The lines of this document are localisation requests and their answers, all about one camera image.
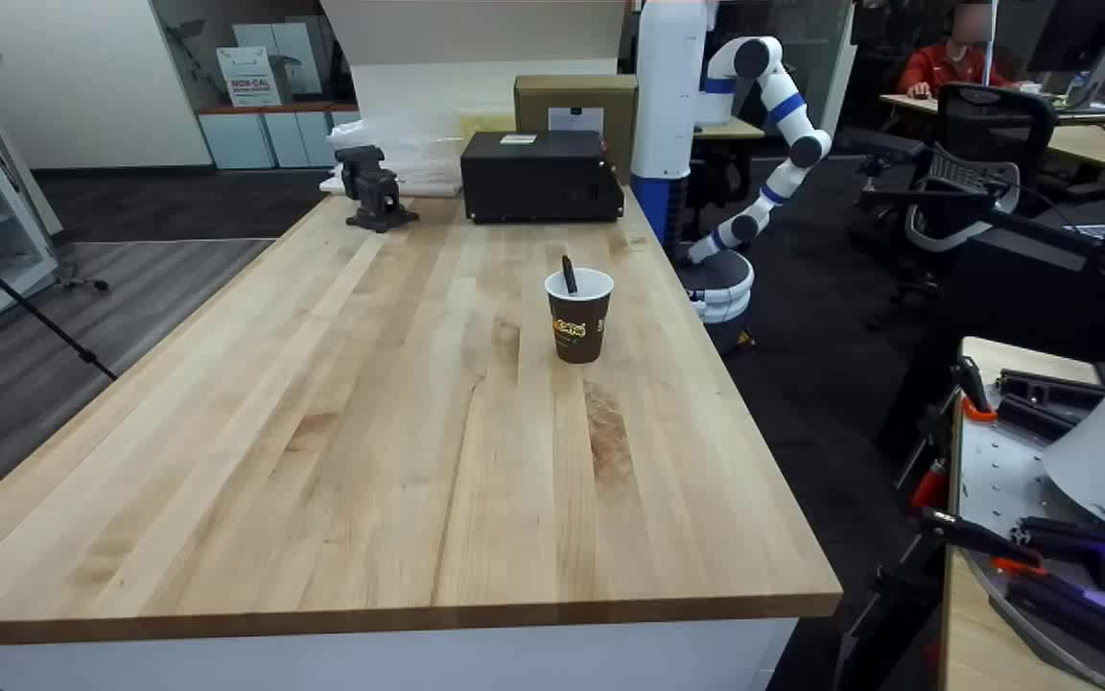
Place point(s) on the black marker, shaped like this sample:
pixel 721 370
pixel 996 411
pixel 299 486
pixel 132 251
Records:
pixel 569 276

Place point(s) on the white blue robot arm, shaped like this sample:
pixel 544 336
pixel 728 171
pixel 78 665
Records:
pixel 751 84

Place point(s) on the brown paper coffee cup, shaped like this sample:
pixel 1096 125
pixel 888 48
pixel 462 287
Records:
pixel 582 312

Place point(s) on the black control box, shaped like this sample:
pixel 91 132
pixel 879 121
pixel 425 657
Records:
pixel 537 178

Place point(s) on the cardboard box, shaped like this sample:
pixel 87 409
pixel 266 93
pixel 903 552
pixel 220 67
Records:
pixel 600 107

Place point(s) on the black bench vise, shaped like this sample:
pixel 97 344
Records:
pixel 373 190

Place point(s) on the white drawer cabinet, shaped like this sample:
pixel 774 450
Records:
pixel 520 657

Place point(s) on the black mesh office chair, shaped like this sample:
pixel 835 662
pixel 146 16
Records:
pixel 976 168

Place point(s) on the person in red shirt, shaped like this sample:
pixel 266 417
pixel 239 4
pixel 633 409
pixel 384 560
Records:
pixel 954 61

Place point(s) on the black camera tripod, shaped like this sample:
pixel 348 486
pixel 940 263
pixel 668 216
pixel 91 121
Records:
pixel 36 312

